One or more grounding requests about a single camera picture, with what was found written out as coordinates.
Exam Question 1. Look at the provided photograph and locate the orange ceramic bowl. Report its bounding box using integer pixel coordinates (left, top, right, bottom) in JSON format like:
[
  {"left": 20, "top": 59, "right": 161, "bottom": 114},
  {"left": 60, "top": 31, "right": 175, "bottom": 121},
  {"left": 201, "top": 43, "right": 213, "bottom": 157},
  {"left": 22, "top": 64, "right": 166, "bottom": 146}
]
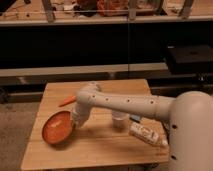
[{"left": 42, "top": 111, "right": 74, "bottom": 145}]

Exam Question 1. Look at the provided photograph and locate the black equipment case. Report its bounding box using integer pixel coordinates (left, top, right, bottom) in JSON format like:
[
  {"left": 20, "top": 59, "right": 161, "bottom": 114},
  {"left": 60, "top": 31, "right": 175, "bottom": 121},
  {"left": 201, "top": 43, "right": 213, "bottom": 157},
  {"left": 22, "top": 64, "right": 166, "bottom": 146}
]
[{"left": 166, "top": 45, "right": 213, "bottom": 74}]

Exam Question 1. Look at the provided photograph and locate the orange toy carrot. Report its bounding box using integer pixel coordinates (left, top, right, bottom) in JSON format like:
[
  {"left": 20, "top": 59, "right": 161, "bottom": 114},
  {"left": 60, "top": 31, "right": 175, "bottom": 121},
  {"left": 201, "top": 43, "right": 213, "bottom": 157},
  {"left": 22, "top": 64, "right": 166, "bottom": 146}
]
[{"left": 58, "top": 96, "right": 76, "bottom": 107}]

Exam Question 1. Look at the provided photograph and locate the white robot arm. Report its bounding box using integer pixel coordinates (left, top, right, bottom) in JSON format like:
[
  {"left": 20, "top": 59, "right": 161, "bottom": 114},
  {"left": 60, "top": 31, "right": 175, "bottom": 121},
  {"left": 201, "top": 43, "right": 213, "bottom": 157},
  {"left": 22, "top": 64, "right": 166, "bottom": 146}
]
[{"left": 72, "top": 82, "right": 213, "bottom": 171}]

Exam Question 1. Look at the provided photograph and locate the white plastic cup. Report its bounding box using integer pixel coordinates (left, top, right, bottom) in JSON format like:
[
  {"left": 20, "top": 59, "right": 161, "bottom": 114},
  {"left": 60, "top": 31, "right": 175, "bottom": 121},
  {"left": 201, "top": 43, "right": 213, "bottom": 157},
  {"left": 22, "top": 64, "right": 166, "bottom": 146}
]
[{"left": 112, "top": 111, "right": 128, "bottom": 128}]

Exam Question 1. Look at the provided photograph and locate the wooden table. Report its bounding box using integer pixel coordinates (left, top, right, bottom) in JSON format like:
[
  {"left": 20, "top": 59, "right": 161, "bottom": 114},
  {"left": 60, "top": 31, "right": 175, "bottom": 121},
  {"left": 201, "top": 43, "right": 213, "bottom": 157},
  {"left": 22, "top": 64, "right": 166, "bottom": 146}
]
[{"left": 21, "top": 82, "right": 169, "bottom": 171}]

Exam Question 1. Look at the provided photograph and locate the orange clutter on shelf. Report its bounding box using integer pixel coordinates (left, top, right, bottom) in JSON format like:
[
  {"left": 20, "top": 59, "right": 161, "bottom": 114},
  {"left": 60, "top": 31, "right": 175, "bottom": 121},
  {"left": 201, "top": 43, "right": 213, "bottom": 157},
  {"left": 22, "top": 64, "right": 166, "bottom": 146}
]
[{"left": 97, "top": 0, "right": 128, "bottom": 16}]

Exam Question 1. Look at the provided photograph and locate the white packaged bottle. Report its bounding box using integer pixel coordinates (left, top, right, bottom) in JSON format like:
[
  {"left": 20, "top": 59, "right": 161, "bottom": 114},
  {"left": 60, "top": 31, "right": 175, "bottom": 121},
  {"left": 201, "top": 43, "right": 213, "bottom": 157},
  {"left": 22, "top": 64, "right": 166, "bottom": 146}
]
[{"left": 129, "top": 122, "right": 168, "bottom": 147}]

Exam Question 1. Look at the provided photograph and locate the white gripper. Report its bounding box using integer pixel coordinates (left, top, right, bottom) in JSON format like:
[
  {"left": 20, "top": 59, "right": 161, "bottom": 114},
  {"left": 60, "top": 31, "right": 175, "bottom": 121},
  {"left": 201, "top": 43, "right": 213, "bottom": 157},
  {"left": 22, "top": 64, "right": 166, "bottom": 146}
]
[{"left": 72, "top": 102, "right": 91, "bottom": 127}]

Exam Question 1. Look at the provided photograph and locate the long shelf bench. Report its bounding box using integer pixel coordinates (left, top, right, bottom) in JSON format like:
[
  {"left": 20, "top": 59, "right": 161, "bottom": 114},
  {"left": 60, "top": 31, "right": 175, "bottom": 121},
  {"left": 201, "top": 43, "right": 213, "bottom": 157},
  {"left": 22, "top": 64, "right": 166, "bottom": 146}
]
[{"left": 0, "top": 0, "right": 213, "bottom": 27}]

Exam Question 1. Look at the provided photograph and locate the small blue object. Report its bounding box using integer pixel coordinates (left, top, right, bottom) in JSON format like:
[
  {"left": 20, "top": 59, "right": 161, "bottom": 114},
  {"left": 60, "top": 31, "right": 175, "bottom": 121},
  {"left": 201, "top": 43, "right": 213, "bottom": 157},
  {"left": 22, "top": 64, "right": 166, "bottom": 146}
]
[{"left": 130, "top": 115, "right": 141, "bottom": 123}]

